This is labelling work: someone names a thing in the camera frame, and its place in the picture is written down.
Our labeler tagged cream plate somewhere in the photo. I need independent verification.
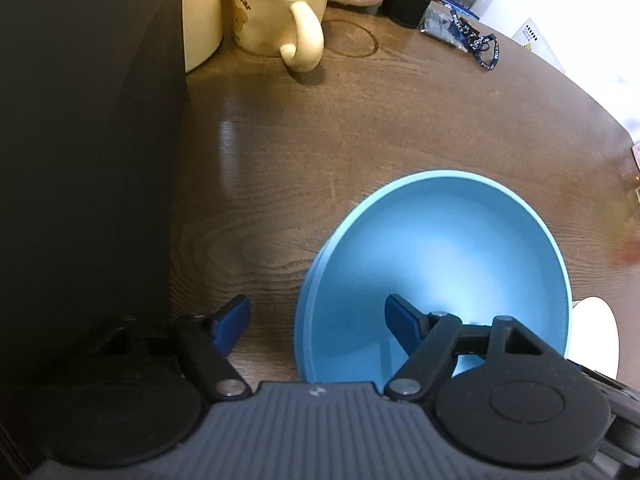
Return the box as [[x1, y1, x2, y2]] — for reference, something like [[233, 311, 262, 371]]
[[565, 297, 620, 379]]

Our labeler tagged white leaning board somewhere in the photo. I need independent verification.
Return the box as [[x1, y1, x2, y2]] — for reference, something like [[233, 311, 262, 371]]
[[512, 18, 565, 74]]

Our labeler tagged blue bowl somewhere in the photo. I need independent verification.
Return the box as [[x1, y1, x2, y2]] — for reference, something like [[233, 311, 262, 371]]
[[294, 170, 572, 387]]

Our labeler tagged black cylindrical cup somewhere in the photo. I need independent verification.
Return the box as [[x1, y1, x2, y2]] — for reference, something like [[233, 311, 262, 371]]
[[382, 0, 432, 28]]

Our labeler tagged yellow ceramic mug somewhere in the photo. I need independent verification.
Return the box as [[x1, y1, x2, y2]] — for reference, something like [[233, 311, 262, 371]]
[[232, 0, 328, 73]]

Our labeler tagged blue police lanyard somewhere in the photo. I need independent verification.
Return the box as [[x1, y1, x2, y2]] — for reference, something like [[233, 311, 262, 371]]
[[418, 4, 501, 73]]

